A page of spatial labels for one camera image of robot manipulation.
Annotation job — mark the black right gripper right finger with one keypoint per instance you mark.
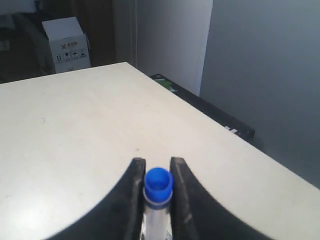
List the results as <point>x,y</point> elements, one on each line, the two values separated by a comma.
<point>196,215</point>

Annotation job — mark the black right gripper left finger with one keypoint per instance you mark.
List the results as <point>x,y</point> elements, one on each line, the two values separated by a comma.
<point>118,216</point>

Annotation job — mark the blue capped test tube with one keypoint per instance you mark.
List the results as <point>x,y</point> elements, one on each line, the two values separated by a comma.
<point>157,194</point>

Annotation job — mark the black power strip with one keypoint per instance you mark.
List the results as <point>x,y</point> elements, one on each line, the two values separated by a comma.
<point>229,122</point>

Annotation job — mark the white cardboard box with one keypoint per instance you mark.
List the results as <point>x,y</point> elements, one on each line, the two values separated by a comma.
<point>68,44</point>

